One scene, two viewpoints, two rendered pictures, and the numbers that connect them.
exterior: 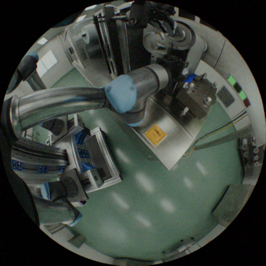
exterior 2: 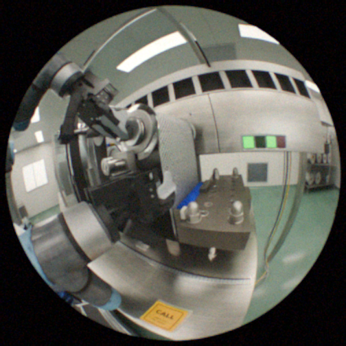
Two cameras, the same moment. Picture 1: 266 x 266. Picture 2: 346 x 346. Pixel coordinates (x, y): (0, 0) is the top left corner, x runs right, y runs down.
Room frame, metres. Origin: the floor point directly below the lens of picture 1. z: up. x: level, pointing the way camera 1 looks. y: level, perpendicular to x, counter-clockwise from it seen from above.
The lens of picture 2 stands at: (0.05, -0.15, 1.19)
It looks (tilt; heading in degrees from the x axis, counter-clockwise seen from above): 12 degrees down; 332
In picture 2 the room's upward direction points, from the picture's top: 9 degrees counter-clockwise
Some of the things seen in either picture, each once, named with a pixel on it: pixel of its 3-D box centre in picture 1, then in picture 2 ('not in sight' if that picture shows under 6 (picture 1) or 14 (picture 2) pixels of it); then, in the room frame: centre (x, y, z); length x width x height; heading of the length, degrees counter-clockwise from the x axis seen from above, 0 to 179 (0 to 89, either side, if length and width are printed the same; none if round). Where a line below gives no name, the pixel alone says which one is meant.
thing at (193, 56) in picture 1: (191, 64); (185, 170); (0.35, -0.35, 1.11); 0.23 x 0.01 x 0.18; 121
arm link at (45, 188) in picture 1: (52, 193); not in sight; (-0.18, 0.48, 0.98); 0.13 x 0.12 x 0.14; 46
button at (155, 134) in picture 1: (156, 134); (164, 316); (0.08, -0.10, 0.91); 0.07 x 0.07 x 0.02; 31
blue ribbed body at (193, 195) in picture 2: (189, 79); (193, 195); (0.33, -0.36, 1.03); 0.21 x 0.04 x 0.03; 121
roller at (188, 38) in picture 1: (188, 39); (162, 132); (0.40, -0.32, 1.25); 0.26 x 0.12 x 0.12; 121
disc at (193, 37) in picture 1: (177, 34); (136, 131); (0.34, -0.22, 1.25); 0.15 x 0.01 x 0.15; 31
